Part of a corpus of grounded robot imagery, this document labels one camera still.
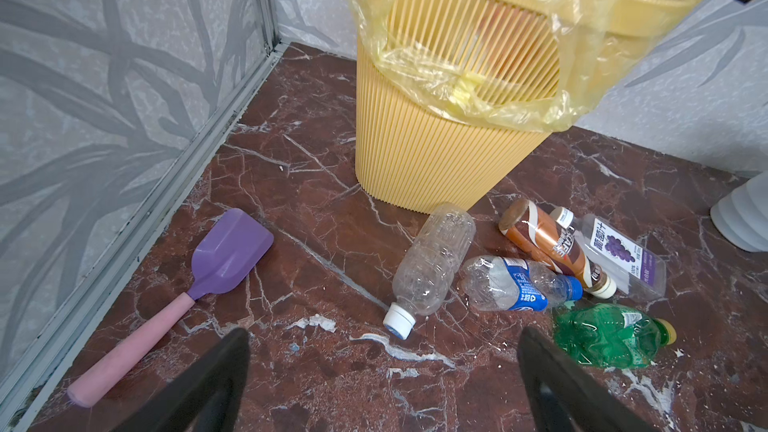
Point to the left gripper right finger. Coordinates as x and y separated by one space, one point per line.
562 396

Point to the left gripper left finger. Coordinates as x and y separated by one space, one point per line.
205 397

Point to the green plastic bottle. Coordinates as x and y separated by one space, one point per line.
611 335

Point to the blue label crushed bottle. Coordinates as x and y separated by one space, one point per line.
496 284

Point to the grape juice bottle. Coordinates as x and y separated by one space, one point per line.
637 271

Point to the brown coffee drink bottle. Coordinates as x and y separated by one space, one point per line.
536 233

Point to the clear crushed bottle white cap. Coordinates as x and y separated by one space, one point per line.
427 271

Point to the yellow ribbed waste bin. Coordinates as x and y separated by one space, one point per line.
409 157

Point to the clear yellow bin liner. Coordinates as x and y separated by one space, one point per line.
527 65

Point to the purple pink object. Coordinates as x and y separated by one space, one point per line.
220 262

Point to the white pot with flowers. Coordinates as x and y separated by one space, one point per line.
741 216

